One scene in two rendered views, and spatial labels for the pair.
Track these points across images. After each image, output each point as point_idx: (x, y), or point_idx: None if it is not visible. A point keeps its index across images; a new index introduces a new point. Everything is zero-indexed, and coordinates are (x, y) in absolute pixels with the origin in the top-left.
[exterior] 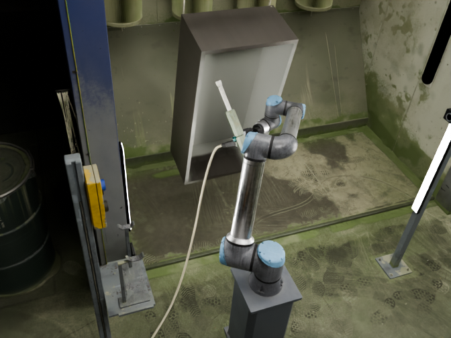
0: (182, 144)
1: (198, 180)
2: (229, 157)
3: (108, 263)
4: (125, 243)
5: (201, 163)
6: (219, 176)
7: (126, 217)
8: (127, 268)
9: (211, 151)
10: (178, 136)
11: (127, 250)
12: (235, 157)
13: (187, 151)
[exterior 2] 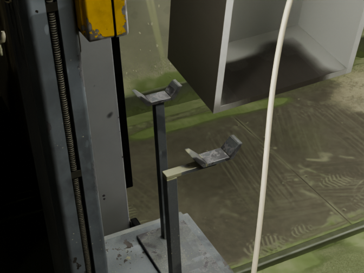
0: (205, 16)
1: (240, 101)
2: (289, 60)
3: (104, 238)
4: (121, 219)
5: (236, 73)
6: (279, 90)
7: (122, 146)
8: (159, 242)
9: (248, 52)
10: (189, 7)
11: (161, 180)
12: (300, 58)
13: (220, 24)
